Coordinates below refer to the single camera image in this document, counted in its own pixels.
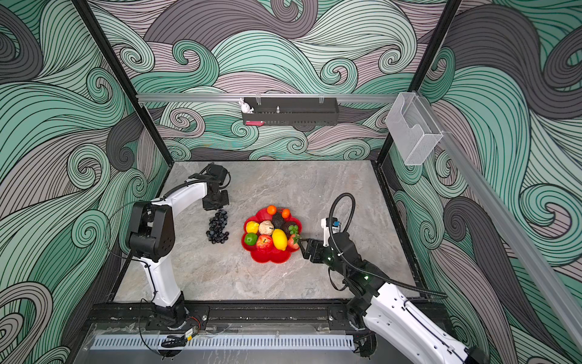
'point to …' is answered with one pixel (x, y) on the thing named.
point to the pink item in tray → (255, 123)
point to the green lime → (251, 239)
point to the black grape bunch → (217, 224)
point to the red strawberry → (293, 240)
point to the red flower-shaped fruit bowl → (265, 255)
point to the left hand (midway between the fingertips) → (221, 202)
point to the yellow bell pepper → (251, 227)
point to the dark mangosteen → (291, 227)
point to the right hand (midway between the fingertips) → (303, 244)
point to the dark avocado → (278, 221)
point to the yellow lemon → (280, 239)
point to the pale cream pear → (266, 227)
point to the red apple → (264, 242)
